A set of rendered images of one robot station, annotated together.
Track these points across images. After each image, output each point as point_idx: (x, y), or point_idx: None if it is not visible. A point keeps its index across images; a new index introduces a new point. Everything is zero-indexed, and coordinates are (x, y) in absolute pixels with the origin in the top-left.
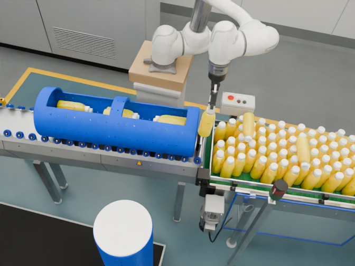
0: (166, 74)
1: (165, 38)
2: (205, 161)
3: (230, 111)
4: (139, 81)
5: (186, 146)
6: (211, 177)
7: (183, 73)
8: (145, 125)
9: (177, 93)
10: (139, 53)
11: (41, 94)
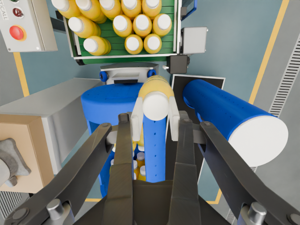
0: (22, 150)
1: None
2: (140, 60)
3: (47, 31)
4: (50, 171)
5: None
6: (178, 51)
7: (3, 127)
8: (153, 172)
9: (47, 122)
10: (0, 189)
11: None
